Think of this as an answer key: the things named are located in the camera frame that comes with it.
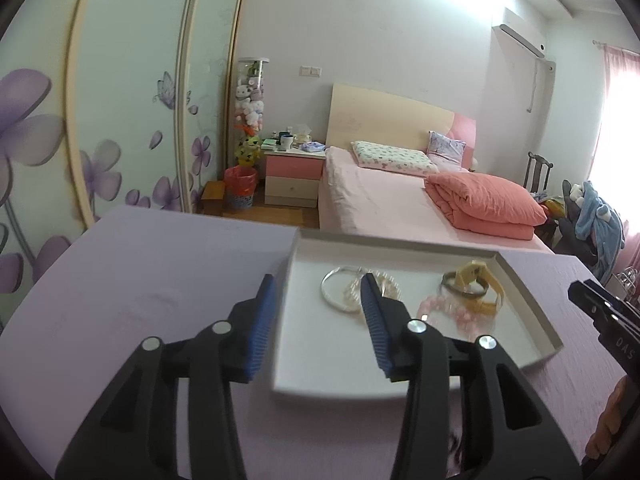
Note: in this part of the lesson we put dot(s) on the sliding wardrobe with flowers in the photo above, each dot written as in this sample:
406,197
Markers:
104,103

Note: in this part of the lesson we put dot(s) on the white air conditioner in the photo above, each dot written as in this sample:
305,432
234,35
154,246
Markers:
525,34

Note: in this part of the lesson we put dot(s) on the red trash bin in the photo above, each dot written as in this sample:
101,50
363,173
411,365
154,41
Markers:
241,183

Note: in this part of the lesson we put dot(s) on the beige pink headboard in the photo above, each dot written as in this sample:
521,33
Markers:
358,114

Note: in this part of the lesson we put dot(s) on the grey cardboard tray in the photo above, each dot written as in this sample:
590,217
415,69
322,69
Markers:
323,349

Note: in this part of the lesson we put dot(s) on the pink curtain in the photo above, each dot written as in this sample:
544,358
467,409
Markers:
615,163

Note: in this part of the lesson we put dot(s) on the yellow green plush toy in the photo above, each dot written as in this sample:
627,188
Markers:
248,151

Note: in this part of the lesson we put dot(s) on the wall power socket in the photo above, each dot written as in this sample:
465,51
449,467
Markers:
310,71

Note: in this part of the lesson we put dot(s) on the clear plush toy tube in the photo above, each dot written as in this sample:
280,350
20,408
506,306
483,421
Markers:
249,102

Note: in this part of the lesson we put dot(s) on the person's right hand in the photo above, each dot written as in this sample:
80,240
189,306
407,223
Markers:
608,424

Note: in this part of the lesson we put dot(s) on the pink bed sheet mattress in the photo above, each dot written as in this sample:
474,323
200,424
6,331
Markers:
370,202

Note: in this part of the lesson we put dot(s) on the small wooden stool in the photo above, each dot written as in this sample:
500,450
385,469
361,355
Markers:
212,198

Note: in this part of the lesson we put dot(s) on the floral white pillow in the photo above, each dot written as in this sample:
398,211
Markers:
390,158

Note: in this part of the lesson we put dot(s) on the purple bed cover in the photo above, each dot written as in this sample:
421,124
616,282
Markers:
141,272

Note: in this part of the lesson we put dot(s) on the purple patterned pillow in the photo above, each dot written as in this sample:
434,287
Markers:
445,147

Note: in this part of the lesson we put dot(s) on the yellow wrist watch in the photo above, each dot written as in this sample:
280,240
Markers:
478,290

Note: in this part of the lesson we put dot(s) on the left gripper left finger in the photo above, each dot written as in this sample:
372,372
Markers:
131,430

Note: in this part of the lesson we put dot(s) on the pink white nightstand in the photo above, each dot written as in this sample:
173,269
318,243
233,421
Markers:
292,178

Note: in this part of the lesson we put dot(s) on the folded salmon quilt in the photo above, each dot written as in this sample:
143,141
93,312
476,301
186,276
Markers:
485,204

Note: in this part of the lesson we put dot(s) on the thin silver bangle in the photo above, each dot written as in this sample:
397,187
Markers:
340,289

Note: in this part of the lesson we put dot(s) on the dark wooden chair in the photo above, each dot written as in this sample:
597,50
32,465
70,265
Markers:
537,173

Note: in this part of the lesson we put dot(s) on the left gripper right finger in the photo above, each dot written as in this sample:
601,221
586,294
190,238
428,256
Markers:
507,431

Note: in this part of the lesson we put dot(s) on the white mug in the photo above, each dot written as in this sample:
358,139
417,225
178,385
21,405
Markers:
285,141

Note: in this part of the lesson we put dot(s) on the blue plush robe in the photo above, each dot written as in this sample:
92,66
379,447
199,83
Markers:
599,222

